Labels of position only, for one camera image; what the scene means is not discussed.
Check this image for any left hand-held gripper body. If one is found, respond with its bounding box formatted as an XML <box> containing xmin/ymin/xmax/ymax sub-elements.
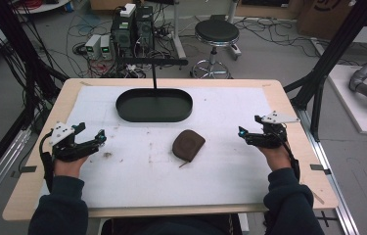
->
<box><xmin>49</xmin><ymin>121</ymin><xmax>100</xmax><ymax>163</ymax></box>

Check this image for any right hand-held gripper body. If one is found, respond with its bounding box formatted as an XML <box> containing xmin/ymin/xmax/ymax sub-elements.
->
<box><xmin>245</xmin><ymin>111</ymin><xmax>301</xmax><ymax>150</ymax></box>

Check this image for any person's left hand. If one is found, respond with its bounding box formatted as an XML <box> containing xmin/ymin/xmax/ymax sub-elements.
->
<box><xmin>53</xmin><ymin>155</ymin><xmax>90</xmax><ymax>179</ymax></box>

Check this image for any person's right hand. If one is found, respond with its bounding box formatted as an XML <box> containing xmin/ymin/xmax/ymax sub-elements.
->
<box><xmin>257</xmin><ymin>144</ymin><xmax>294</xmax><ymax>172</ymax></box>

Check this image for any grey tape piece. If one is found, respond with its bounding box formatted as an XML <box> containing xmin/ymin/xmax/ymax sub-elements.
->
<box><xmin>19</xmin><ymin>164</ymin><xmax>38</xmax><ymax>174</ymax></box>
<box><xmin>309</xmin><ymin>164</ymin><xmax>333</xmax><ymax>176</ymax></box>

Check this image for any brown zipper pouch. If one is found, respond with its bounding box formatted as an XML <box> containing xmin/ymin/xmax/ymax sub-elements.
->
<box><xmin>171</xmin><ymin>128</ymin><xmax>206</xmax><ymax>169</ymax></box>

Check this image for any white table mat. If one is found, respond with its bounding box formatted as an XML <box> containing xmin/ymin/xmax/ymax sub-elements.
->
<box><xmin>38</xmin><ymin>84</ymin><xmax>283</xmax><ymax>210</ymax></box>

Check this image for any black oval tray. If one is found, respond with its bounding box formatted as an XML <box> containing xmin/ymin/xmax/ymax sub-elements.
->
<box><xmin>115</xmin><ymin>87</ymin><xmax>194</xmax><ymax>123</ymax></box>

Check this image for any grey power supply unit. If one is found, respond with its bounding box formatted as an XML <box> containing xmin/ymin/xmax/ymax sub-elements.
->
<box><xmin>84</xmin><ymin>33</ymin><xmax>103</xmax><ymax>61</ymax></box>
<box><xmin>99</xmin><ymin>34</ymin><xmax>114</xmax><ymax>61</ymax></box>

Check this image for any white floor board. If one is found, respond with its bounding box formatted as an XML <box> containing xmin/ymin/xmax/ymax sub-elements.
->
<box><xmin>327</xmin><ymin>64</ymin><xmax>367</xmax><ymax>137</ymax></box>

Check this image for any black T-shaped stand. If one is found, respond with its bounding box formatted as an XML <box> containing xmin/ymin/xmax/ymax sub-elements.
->
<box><xmin>115</xmin><ymin>22</ymin><xmax>190</xmax><ymax>90</ymax></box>

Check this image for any black round stool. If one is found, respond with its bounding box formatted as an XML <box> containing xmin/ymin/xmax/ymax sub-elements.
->
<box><xmin>190</xmin><ymin>19</ymin><xmax>242</xmax><ymax>79</ymax></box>

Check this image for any black computer tower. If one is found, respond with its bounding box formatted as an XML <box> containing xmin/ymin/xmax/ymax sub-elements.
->
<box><xmin>135</xmin><ymin>5</ymin><xmax>156</xmax><ymax>51</ymax></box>
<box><xmin>110</xmin><ymin>13</ymin><xmax>137</xmax><ymax>59</ymax></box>

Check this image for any white table leg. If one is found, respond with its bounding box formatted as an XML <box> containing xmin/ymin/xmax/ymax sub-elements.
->
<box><xmin>170</xmin><ymin>0</ymin><xmax>188</xmax><ymax>61</ymax></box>

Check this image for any cardboard box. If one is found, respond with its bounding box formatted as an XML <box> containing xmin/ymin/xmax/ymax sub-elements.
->
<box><xmin>296</xmin><ymin>0</ymin><xmax>357</xmax><ymax>41</ymax></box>

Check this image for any white box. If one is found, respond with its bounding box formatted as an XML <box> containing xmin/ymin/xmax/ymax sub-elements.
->
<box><xmin>118</xmin><ymin>3</ymin><xmax>137</xmax><ymax>19</ymax></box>

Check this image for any white round table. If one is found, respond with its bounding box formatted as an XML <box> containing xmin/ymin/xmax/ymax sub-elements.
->
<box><xmin>10</xmin><ymin>0</ymin><xmax>71</xmax><ymax>16</ymax></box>

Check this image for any left hand-held gripper cable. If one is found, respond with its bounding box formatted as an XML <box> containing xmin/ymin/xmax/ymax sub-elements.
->
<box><xmin>39</xmin><ymin>131</ymin><xmax>56</xmax><ymax>194</ymax></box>

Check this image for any hand-held gripper cable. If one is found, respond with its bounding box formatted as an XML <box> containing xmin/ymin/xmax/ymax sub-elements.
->
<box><xmin>280</xmin><ymin>136</ymin><xmax>301</xmax><ymax>183</ymax></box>
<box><xmin>39</xmin><ymin>131</ymin><xmax>56</xmax><ymax>194</ymax></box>

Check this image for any right hand-held gripper cable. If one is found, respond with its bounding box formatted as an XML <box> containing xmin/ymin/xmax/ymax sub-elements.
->
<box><xmin>280</xmin><ymin>136</ymin><xmax>301</xmax><ymax>183</ymax></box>

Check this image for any black frame post with cables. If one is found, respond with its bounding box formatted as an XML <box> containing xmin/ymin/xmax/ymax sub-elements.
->
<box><xmin>0</xmin><ymin>0</ymin><xmax>69</xmax><ymax>131</ymax></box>

